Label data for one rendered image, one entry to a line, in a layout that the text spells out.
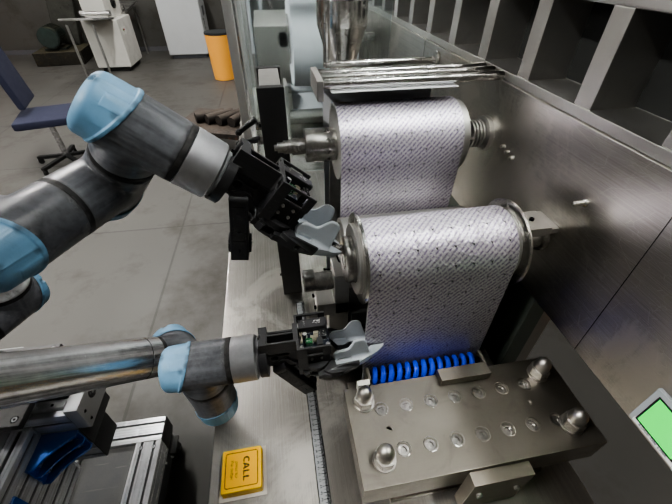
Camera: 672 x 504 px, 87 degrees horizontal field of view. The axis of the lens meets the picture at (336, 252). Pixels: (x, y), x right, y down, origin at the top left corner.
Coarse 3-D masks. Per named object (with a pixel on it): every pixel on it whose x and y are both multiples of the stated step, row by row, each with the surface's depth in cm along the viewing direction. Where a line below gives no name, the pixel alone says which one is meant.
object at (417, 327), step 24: (504, 288) 59; (384, 312) 58; (408, 312) 59; (432, 312) 60; (456, 312) 61; (480, 312) 62; (384, 336) 62; (408, 336) 63; (432, 336) 64; (456, 336) 66; (480, 336) 67; (384, 360) 67; (408, 360) 68
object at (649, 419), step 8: (656, 408) 44; (664, 408) 43; (640, 416) 46; (648, 416) 45; (656, 416) 44; (664, 416) 43; (648, 424) 45; (656, 424) 44; (664, 424) 43; (656, 432) 45; (664, 432) 44; (656, 440) 45; (664, 440) 44; (664, 448) 44
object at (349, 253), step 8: (344, 240) 55; (352, 240) 55; (344, 248) 55; (352, 248) 54; (344, 256) 56; (352, 256) 54; (344, 264) 57; (352, 264) 54; (344, 272) 58; (352, 272) 54; (352, 280) 56
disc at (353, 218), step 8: (352, 216) 56; (360, 224) 52; (360, 232) 52; (360, 240) 52; (368, 256) 50; (368, 264) 50; (368, 272) 50; (368, 280) 51; (368, 288) 52; (360, 296) 57; (368, 296) 53
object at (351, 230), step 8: (512, 216) 57; (352, 224) 55; (352, 232) 55; (520, 232) 55; (520, 240) 55; (360, 248) 52; (520, 248) 55; (360, 256) 52; (520, 256) 56; (360, 264) 52; (360, 272) 52; (360, 280) 53; (360, 288) 54
